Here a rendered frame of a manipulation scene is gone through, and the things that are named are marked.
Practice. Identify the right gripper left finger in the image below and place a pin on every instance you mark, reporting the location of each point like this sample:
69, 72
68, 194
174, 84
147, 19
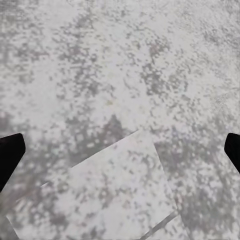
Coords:
12, 149

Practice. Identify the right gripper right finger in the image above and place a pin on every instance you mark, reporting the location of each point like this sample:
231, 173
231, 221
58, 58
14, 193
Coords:
232, 148

